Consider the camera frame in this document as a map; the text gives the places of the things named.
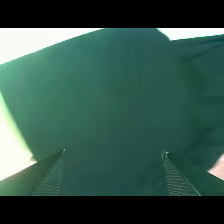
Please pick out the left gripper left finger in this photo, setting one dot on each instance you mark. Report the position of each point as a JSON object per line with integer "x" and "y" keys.
{"x": 43, "y": 180}

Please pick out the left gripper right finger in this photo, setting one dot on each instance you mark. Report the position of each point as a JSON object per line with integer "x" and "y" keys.
{"x": 185, "y": 183}

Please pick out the dark green garment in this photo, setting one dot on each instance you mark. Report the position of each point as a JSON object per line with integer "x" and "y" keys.
{"x": 113, "y": 103}

